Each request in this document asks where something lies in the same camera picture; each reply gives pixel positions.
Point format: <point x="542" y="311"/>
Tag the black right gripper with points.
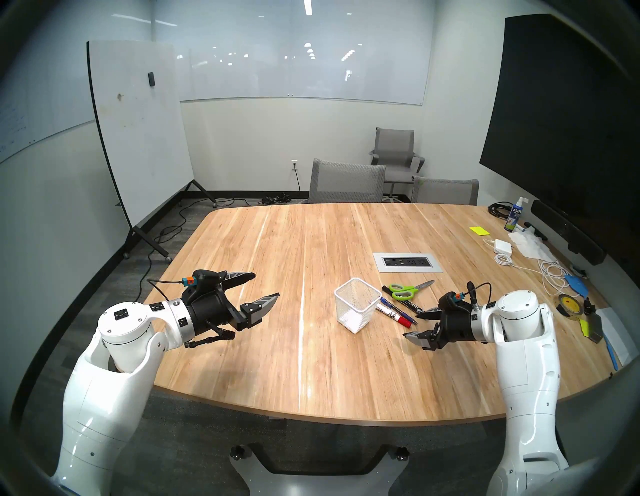
<point x="455" y="325"/>

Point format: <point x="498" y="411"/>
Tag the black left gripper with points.
<point x="210" y="310"/>

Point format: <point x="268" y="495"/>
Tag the red-capped white marker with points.
<point x="407" y="323"/>

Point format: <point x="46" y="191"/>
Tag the blue pen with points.
<point x="395" y="308"/>

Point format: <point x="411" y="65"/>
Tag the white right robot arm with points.
<point x="530" y="375"/>

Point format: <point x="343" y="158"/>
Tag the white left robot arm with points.
<point x="110" y="400"/>

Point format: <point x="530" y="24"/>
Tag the black permanent marker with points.
<point x="407" y="305"/>

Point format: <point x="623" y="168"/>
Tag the white mesh pen holder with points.
<point x="350" y="320"/>

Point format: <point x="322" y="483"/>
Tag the silver table outlet panel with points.
<point x="400" y="261"/>

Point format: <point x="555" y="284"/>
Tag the yellow sticky note pad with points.
<point x="479" y="230"/>

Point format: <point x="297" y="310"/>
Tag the white power adapter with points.
<point x="502" y="246"/>

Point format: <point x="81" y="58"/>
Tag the white crumpled tissue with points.
<point x="532" y="245"/>

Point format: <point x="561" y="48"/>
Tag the grey mesh-back chair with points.
<point x="445" y="192"/>
<point x="345" y="182"/>

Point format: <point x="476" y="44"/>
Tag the whiteboard cleaner spray bottle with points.
<point x="513" y="217"/>

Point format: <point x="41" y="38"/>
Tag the yellow and black tape roll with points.
<point x="570" y="305"/>

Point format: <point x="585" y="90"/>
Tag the flat blue object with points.
<point x="577" y="286"/>

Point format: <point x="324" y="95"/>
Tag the small black bottle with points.
<point x="588" y="306"/>

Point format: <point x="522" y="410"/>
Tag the dark grey and yellow block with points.
<point x="594" y="330"/>

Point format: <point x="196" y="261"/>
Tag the black soundbar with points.
<point x="565" y="227"/>

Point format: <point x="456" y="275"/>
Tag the thin blue stick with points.
<point x="611" y="352"/>

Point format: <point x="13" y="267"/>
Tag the grey armrest office chair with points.
<point x="395" y="142"/>

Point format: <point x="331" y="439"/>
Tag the white paper sheet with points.
<point x="617" y="335"/>

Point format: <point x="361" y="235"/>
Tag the rolling whiteboard on stand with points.
<point x="140" y="125"/>

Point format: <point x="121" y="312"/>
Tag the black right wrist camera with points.
<point x="450" y="299"/>

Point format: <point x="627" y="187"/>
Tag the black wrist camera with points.
<point x="205" y="280"/>
<point x="450" y="299"/>

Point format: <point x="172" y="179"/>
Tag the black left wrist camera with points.
<point x="205" y="280"/>

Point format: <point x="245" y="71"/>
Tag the plain glass wall whiteboard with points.
<point x="300" y="75"/>

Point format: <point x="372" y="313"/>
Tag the large black wall screen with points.
<point x="560" y="125"/>

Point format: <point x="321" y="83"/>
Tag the wall whiteboard with writing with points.
<point x="30" y="100"/>

